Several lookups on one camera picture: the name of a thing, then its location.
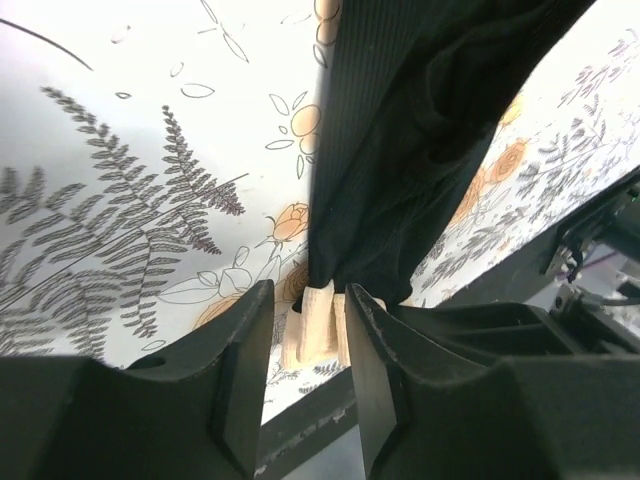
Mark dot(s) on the floral fern table mat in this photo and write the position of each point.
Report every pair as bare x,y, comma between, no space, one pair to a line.
156,160

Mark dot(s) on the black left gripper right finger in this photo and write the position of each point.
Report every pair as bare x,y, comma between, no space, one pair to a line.
425,412

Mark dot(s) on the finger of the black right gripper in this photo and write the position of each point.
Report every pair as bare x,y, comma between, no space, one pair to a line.
491,331

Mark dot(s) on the black underwear beige waistband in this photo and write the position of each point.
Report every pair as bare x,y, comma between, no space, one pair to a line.
416,92

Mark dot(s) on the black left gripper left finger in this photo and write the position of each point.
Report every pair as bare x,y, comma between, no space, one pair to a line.
191,410

